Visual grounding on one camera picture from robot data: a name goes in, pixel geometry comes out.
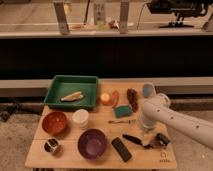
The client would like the black brush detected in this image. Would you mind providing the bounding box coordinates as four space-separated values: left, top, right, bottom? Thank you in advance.
122 134 153 149

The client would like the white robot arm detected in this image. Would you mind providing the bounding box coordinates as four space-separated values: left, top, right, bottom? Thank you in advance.
138 93 213 150

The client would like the green plastic tray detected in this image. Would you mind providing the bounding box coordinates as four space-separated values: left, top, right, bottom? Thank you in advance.
44 75 98 111

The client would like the orange round fruit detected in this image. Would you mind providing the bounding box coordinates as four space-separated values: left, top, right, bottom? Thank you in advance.
100 93 111 105

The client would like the dark red pinecone object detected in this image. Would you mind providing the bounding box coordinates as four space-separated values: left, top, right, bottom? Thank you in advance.
127 89 138 112

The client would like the green sponge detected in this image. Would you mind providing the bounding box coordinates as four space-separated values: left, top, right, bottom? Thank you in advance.
114 105 133 118

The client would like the blue grey cup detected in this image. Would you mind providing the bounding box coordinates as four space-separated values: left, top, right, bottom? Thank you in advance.
142 84 154 98

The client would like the white cup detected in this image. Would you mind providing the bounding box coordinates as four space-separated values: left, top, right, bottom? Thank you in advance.
72 109 89 128

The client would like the purple bowl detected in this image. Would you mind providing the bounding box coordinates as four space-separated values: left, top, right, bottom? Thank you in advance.
78 129 107 160

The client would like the orange bowl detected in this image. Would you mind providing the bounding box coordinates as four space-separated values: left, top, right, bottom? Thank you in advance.
42 111 68 135

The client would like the black rectangular remote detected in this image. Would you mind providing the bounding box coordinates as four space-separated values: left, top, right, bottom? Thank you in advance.
111 137 132 162

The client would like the black binder clip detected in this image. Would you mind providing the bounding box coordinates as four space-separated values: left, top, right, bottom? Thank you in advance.
156 133 170 147

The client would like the small metal tin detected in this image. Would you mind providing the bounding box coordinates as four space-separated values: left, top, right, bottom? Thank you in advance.
44 138 60 155

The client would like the black monitor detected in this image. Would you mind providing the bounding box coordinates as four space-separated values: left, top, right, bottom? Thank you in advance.
147 0 213 28

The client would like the right metal post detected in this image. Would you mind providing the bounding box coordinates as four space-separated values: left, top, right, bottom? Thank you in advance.
119 0 130 34

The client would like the metal post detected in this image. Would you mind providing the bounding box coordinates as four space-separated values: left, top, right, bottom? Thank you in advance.
119 0 130 34
53 0 69 35

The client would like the left metal post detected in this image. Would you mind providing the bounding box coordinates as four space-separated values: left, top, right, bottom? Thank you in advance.
53 0 69 35

